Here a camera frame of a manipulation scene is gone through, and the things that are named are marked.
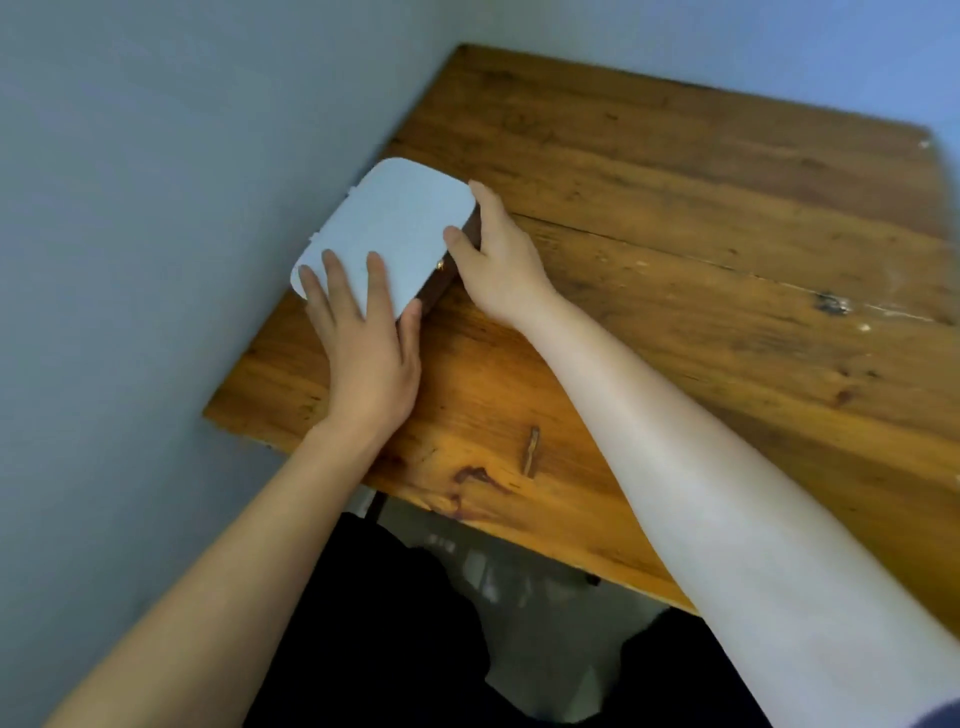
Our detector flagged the person's right forearm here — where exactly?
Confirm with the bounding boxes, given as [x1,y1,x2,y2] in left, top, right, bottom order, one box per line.
[517,288,960,728]

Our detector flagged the black trousers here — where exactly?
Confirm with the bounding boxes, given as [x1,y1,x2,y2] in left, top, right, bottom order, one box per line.
[243,512,775,728]

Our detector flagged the person's left forearm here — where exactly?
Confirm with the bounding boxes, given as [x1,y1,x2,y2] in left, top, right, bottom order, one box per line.
[43,420,393,728]

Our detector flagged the person's left hand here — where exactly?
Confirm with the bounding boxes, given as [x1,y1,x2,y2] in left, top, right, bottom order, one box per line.
[297,249,424,449]

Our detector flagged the person's right hand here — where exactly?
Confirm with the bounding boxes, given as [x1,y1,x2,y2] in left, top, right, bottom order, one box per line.
[441,179,565,332]

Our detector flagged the brown box with white lid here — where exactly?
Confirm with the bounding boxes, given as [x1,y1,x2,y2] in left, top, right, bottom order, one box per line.
[289,156,483,325]

